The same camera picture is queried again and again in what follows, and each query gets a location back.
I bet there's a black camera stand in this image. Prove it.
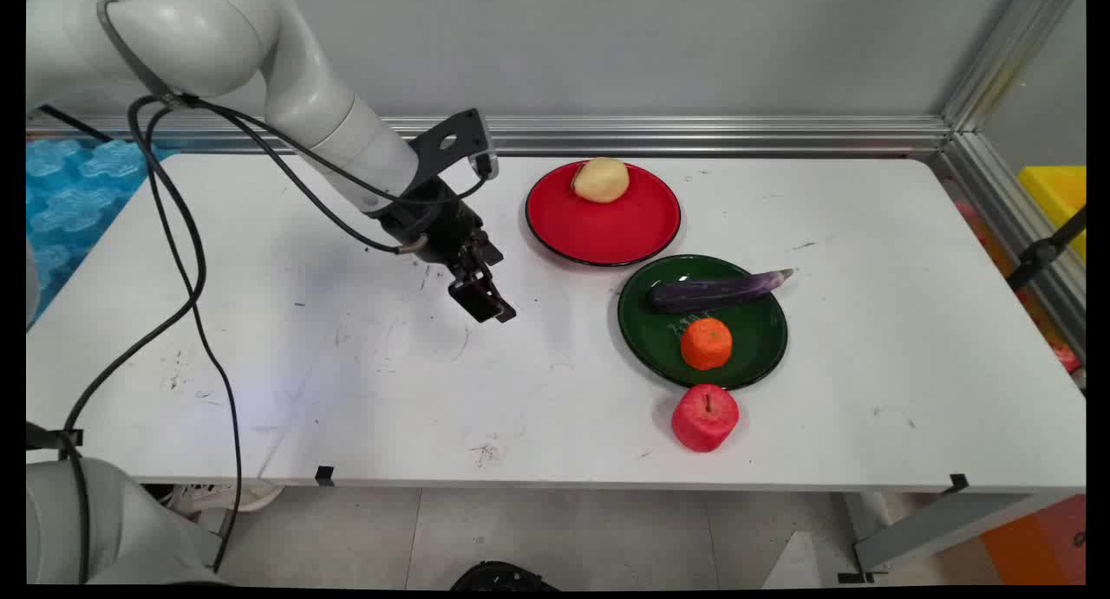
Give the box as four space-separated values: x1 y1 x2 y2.
1006 205 1087 290

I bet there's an angled aluminium frame rail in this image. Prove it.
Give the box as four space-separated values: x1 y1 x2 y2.
930 0 1087 361

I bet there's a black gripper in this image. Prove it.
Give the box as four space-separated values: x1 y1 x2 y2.
378 178 518 324

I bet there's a black printed strap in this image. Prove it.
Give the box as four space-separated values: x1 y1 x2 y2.
26 423 85 453

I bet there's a grey table leg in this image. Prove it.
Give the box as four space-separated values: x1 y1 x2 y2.
852 492 1057 576

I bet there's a purple eggplant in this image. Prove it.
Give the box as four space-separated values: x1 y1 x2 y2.
646 268 795 316

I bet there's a thick black cable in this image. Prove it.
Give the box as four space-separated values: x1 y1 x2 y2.
56 94 430 583

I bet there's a yellow potato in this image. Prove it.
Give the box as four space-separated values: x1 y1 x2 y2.
571 157 630 205

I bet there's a red round plate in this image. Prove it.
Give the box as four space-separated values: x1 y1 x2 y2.
525 160 682 267

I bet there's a long aluminium frame rail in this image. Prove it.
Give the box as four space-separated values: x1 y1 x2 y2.
26 114 955 159

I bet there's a dark green round plate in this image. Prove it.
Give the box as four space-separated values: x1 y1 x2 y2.
617 254 789 391

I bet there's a red apple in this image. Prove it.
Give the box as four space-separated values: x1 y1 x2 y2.
670 384 741 453

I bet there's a white shoe under table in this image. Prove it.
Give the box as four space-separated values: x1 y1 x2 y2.
167 484 286 515

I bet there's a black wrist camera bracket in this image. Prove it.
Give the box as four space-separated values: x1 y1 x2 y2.
408 107 500 186

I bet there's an orange tangerine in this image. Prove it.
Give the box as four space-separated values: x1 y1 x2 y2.
680 317 734 372

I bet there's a black strap on arm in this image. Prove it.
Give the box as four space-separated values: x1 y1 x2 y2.
97 0 199 110

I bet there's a black round floor object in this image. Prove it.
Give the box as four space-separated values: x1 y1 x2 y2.
450 561 561 592

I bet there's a thin black cable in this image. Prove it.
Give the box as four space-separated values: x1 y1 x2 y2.
143 96 493 576

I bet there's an orange box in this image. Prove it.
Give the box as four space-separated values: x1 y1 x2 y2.
979 495 1087 586

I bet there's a yellow plastic box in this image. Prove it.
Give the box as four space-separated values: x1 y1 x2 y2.
1018 165 1087 264

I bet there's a blue foam mat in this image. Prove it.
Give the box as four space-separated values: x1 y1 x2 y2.
26 138 180 324

